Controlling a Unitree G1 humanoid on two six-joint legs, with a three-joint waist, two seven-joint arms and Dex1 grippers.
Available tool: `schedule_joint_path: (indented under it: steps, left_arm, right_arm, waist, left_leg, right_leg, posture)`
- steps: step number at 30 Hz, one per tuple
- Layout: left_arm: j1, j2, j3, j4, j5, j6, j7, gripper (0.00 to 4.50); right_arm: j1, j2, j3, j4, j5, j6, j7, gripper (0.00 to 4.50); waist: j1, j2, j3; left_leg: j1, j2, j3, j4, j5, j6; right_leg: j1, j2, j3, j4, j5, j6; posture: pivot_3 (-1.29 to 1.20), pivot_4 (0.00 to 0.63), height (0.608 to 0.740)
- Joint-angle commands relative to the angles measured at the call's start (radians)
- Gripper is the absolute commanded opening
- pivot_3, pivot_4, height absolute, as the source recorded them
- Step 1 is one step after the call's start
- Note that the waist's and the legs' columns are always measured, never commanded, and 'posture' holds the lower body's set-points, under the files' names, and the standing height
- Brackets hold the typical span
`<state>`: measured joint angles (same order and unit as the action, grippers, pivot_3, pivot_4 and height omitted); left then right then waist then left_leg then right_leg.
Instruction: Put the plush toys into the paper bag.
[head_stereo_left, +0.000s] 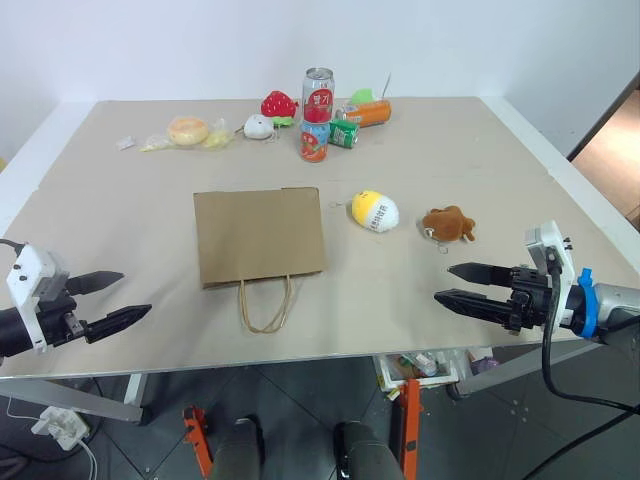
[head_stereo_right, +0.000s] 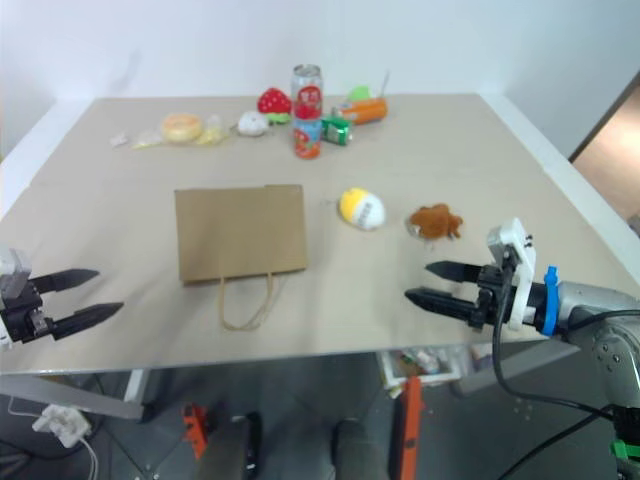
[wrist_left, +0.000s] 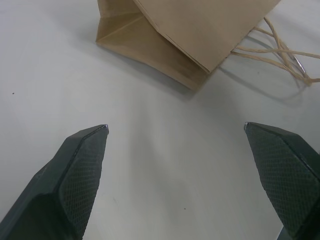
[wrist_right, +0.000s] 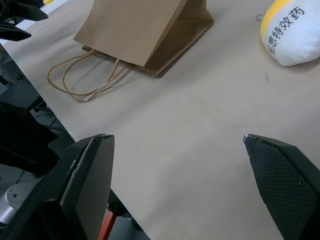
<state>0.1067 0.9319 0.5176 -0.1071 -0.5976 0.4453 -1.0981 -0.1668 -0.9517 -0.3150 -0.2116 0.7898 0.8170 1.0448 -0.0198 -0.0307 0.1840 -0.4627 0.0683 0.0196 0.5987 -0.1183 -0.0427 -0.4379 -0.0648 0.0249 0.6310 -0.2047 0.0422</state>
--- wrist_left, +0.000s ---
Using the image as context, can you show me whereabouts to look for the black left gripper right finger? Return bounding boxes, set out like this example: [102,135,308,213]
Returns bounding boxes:
[243,121,320,240]

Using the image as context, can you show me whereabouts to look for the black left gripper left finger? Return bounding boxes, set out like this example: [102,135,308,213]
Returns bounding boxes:
[0,124,110,240]

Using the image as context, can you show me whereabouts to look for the brown paper bag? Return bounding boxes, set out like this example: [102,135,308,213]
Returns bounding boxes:
[96,0,320,90]

